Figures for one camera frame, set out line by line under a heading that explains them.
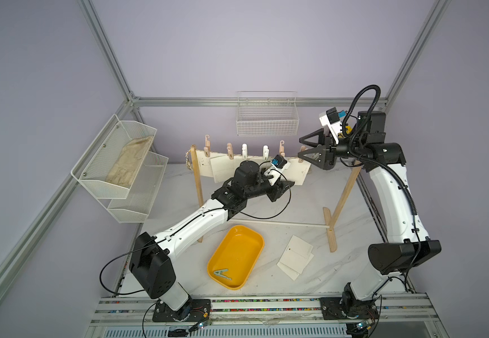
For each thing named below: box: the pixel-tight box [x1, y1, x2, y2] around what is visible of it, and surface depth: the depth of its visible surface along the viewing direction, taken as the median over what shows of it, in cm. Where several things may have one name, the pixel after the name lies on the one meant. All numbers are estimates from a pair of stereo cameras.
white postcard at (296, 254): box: [279, 235, 314, 274], surface depth 88 cm
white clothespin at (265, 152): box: [262, 145, 270, 161], surface depth 64 cm
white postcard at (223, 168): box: [209, 154, 237, 184], surface depth 66 cm
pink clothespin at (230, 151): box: [226, 142, 234, 160], surface depth 64 cm
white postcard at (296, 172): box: [281, 157, 312, 186], surface depth 70 cm
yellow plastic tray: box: [207, 224, 265, 291], surface depth 89 cm
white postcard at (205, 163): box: [195, 149, 216, 179], surface depth 68 cm
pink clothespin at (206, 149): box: [203, 134, 211, 158], surface depth 63 cm
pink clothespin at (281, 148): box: [279, 139, 286, 158], surface depth 64 cm
